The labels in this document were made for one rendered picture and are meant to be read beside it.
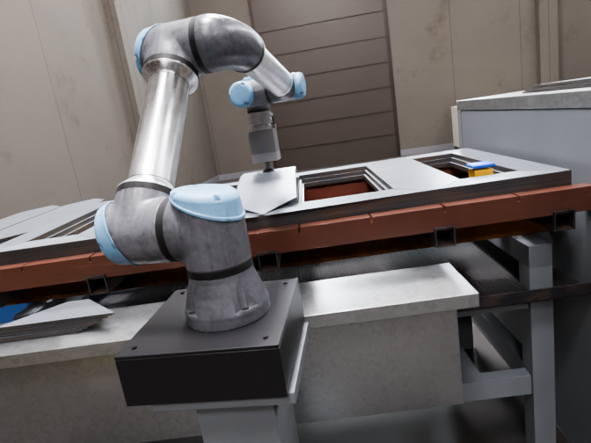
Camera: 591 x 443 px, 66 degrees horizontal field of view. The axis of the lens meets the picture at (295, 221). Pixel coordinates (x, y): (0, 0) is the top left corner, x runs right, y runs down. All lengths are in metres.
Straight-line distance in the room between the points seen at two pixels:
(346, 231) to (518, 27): 8.78
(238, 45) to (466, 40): 8.60
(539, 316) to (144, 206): 1.06
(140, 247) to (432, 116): 8.71
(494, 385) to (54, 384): 1.21
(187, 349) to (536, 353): 1.01
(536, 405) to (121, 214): 1.23
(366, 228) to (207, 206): 0.52
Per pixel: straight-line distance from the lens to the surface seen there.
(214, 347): 0.74
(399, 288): 1.07
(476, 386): 1.47
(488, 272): 1.51
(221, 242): 0.74
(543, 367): 1.50
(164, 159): 0.88
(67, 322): 1.21
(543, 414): 1.58
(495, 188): 1.25
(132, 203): 0.83
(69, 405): 1.44
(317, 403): 1.29
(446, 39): 9.43
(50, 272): 1.33
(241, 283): 0.77
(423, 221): 1.16
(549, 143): 1.48
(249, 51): 1.03
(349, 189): 1.82
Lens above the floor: 1.10
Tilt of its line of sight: 13 degrees down
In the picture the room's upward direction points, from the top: 9 degrees counter-clockwise
